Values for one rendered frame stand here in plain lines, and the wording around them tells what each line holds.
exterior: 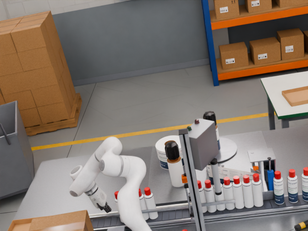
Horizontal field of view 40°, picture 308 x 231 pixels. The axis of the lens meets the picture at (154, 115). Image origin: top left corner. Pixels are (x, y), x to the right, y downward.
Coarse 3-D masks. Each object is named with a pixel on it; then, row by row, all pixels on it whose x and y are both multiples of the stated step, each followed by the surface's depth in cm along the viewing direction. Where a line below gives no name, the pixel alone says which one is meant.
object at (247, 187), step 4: (244, 176) 227; (248, 176) 227; (244, 180) 227; (248, 180) 227; (244, 184) 228; (248, 184) 227; (244, 188) 229; (248, 188) 228; (244, 192) 230; (248, 192) 229; (252, 192) 231; (244, 196) 232; (248, 196) 230; (252, 196) 232; (244, 200) 234; (248, 200) 232; (252, 200) 233; (244, 204) 236; (248, 204) 233; (252, 204) 234; (248, 208) 234
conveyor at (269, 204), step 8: (264, 200) 238; (272, 200) 237; (288, 200) 234; (256, 208) 234; (264, 208) 233; (272, 208) 232; (160, 216) 243; (168, 216) 241; (176, 216) 240; (184, 216) 239; (96, 224) 247; (104, 224) 246; (112, 224) 245; (120, 224) 243
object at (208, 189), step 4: (208, 180) 230; (208, 184) 229; (204, 188) 231; (208, 188) 230; (212, 188) 230; (204, 192) 233; (208, 192) 230; (212, 192) 231; (208, 196) 232; (212, 196) 232; (208, 200) 233; (212, 200) 233; (208, 208) 236; (212, 208) 235; (212, 212) 237
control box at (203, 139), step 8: (200, 120) 211; (208, 120) 209; (192, 128) 205; (200, 128) 203; (208, 128) 203; (192, 136) 199; (200, 136) 199; (208, 136) 204; (216, 136) 211; (192, 144) 200; (200, 144) 200; (208, 144) 206; (216, 144) 212; (192, 152) 202; (200, 152) 201; (208, 152) 207; (216, 152) 213; (200, 160) 202; (208, 160) 208; (200, 168) 204
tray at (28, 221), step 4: (44, 216) 265; (12, 220) 267; (16, 220) 267; (20, 220) 267; (24, 220) 267; (28, 220) 267; (12, 224) 266; (16, 224) 269; (20, 224) 268; (24, 224) 267; (28, 224) 267; (8, 228) 261; (12, 228) 265; (16, 228) 265; (20, 228) 265; (24, 228) 264; (28, 228) 263
